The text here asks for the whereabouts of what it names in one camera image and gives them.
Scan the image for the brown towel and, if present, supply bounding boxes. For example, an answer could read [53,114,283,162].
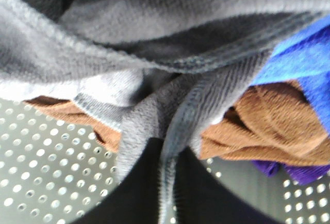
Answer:
[23,76,329,166]

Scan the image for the grey perforated laundry basket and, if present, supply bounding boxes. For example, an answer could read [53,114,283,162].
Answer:
[1,100,329,223]

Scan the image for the blue towel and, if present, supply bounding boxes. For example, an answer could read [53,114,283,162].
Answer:
[251,15,329,132]

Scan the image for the grey microfibre towel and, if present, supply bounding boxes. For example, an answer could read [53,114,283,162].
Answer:
[1,0,329,223]

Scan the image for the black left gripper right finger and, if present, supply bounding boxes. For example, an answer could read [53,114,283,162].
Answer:
[174,148,278,224]

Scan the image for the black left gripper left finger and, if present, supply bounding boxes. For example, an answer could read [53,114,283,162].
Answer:
[74,138,163,224]

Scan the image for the purple towel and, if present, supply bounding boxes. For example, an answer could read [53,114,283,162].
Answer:
[252,161,329,185]

